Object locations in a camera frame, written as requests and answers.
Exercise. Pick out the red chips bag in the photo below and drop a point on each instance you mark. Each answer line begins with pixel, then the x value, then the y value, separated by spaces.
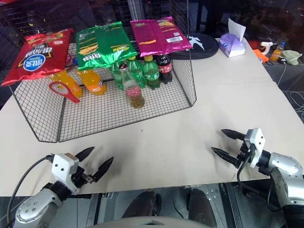
pixel 38 57

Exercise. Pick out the black cap with white logo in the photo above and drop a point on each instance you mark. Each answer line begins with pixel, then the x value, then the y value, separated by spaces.
pixel 204 48

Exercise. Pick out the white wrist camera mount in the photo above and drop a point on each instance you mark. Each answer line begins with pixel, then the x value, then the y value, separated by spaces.
pixel 256 142
pixel 63 166

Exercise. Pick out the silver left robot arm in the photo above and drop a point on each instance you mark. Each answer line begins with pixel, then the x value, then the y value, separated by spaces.
pixel 35 206

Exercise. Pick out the orange soda plastic bottle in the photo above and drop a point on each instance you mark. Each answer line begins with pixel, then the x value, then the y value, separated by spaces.
pixel 93 82
pixel 69 82

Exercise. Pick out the green crumpled cloth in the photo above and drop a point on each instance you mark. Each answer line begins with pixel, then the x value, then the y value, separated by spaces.
pixel 293 57

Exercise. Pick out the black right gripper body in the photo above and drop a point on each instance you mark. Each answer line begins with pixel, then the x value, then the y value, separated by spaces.
pixel 242 158

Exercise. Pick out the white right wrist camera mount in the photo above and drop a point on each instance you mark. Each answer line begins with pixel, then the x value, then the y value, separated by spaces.
pixel 256 142

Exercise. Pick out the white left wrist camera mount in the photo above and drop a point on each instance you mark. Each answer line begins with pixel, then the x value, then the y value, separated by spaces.
pixel 63 166

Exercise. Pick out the magenta chips bag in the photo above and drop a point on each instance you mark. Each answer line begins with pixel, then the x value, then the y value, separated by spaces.
pixel 159 35

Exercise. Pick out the white glue gun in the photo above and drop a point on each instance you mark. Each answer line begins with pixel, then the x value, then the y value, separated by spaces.
pixel 267 45

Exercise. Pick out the grey robot torso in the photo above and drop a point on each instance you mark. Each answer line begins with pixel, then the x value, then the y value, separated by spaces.
pixel 152 223

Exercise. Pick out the green soda plastic bottle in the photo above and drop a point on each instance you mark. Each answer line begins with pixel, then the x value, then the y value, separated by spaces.
pixel 152 76
pixel 116 76
pixel 137 71

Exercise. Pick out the dark rounded shape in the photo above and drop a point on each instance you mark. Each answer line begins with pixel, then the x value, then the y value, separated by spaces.
pixel 142 204
pixel 200 206

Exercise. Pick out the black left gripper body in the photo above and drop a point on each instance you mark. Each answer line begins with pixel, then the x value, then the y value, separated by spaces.
pixel 79 178

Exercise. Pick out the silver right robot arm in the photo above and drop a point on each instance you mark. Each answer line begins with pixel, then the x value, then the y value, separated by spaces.
pixel 286 166

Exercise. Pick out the black cola plastic bottle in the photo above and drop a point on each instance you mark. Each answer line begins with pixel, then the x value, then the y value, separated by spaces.
pixel 165 70

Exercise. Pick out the small orange drink bottle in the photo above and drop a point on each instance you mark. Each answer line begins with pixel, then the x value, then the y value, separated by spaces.
pixel 278 52

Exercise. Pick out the glass bottle with red label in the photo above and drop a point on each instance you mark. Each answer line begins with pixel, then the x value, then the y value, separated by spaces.
pixel 134 93

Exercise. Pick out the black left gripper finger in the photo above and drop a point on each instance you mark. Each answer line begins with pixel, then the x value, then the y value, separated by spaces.
pixel 85 153
pixel 104 168

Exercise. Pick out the orange plastic tool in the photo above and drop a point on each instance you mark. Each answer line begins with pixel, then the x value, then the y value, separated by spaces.
pixel 260 55

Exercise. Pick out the green chips bag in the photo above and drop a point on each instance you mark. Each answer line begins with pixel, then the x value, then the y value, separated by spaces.
pixel 104 47

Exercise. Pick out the purple tissue box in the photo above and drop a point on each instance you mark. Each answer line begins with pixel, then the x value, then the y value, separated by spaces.
pixel 231 45

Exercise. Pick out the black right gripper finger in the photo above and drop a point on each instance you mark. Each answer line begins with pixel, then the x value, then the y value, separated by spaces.
pixel 234 135
pixel 224 155

